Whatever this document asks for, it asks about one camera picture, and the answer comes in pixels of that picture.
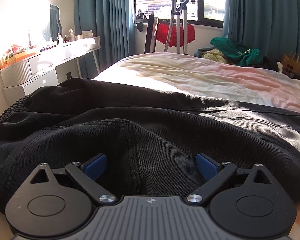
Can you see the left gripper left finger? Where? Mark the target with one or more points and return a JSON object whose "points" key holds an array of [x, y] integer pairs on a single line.
{"points": [[86, 174]]}

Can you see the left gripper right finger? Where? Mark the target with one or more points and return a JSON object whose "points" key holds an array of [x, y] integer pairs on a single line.
{"points": [[216, 176]]}

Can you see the black pants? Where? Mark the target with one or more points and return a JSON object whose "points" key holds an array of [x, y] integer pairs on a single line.
{"points": [[150, 138]]}

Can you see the pastel bed sheet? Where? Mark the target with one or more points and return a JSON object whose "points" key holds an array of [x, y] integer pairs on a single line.
{"points": [[171, 72]]}

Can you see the white drawer cabinet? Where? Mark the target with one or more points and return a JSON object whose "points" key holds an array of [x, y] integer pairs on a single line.
{"points": [[23, 78]]}

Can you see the white vanity desk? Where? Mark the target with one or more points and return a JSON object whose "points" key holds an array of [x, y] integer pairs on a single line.
{"points": [[63, 53]]}

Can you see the yellow knitted garment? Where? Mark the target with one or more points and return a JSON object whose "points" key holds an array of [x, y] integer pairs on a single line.
{"points": [[214, 55]]}

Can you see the green garment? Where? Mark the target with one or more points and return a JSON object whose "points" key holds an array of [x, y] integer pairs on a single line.
{"points": [[237, 52]]}

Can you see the brown paper bag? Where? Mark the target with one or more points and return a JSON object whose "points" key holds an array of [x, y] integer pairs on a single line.
{"points": [[291, 64]]}

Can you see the orange box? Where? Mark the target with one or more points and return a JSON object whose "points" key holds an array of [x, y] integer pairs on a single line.
{"points": [[9, 60]]}

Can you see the teal framed mirror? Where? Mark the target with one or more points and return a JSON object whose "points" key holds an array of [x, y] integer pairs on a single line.
{"points": [[55, 23]]}

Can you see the red garment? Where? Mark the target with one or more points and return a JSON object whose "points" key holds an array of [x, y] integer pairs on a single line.
{"points": [[162, 34]]}

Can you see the black folded board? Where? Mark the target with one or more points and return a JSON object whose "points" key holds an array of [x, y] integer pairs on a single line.
{"points": [[151, 35]]}

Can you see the right teal curtain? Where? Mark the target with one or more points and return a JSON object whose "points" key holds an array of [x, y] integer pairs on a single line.
{"points": [[272, 26]]}

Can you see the teal curtain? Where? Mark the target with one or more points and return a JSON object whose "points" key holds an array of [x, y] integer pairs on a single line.
{"points": [[112, 21], [272, 26]]}

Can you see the left teal curtain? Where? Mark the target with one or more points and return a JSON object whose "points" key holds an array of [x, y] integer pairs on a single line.
{"points": [[112, 21]]}

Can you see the garment steamer stand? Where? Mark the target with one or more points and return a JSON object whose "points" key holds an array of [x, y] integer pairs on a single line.
{"points": [[179, 15]]}

